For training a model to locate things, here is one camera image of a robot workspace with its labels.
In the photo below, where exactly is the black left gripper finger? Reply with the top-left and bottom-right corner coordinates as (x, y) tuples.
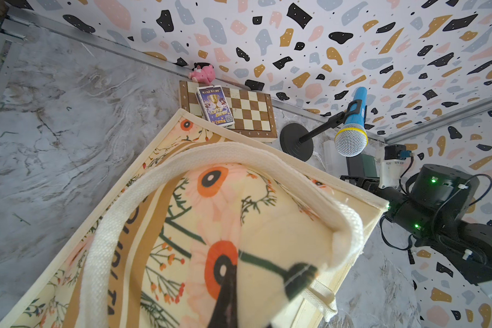
(208, 262), (238, 327)

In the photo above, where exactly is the wooden chess board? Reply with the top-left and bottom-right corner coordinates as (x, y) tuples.
(179, 81), (277, 143)

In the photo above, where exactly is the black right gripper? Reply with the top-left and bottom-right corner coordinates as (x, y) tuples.
(340, 175), (418, 230)

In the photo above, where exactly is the blue toy microphone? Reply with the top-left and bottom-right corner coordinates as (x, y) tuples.
(334, 87), (368, 157)

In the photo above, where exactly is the cream floral canvas tote bag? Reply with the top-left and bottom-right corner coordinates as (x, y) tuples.
(0, 109), (388, 327)

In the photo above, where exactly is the black microphone stand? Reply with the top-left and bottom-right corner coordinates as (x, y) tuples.
(280, 111), (346, 161)

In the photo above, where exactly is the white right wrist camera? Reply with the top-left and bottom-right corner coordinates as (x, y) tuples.
(379, 144), (411, 189)

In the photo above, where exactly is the purple card box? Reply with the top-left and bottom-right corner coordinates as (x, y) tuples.
(196, 86), (235, 127)

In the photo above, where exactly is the small pink pig toy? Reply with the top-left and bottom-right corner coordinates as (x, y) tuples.
(189, 63), (216, 86)

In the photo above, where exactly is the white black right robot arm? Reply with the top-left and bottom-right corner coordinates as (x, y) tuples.
(341, 164), (492, 299)

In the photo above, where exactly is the dark green pencil case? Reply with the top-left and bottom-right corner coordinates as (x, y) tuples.
(346, 153), (379, 178)

